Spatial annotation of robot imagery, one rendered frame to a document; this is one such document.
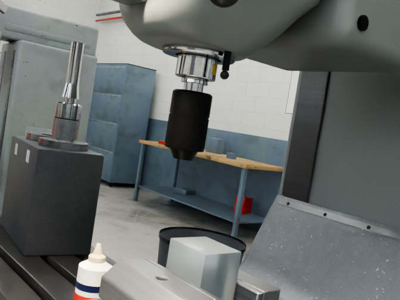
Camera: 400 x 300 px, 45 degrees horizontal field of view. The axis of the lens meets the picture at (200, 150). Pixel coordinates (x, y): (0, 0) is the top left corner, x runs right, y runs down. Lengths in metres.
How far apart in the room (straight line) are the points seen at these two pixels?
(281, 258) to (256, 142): 5.42
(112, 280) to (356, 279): 0.41
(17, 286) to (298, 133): 0.54
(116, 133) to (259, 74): 2.61
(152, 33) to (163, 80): 7.58
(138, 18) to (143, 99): 7.46
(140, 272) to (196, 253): 0.06
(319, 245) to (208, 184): 6.08
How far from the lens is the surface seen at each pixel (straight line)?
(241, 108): 6.55
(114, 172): 7.86
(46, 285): 0.77
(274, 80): 6.23
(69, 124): 0.90
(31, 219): 0.87
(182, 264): 0.52
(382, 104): 0.83
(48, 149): 0.86
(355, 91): 0.86
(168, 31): 0.50
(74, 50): 0.91
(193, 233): 2.83
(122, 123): 7.81
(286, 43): 0.62
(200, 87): 0.55
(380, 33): 0.62
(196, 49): 0.52
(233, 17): 0.50
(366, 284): 0.78
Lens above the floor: 1.23
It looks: 3 degrees down
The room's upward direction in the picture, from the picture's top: 9 degrees clockwise
